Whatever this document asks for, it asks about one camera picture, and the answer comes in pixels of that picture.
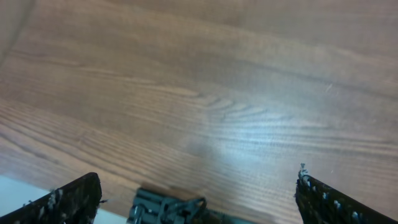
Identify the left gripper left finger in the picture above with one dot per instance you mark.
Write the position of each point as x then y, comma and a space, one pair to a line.
75, 203

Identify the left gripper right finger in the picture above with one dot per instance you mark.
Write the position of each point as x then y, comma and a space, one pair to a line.
319, 203

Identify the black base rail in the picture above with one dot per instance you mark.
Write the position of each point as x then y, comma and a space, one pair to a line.
151, 207

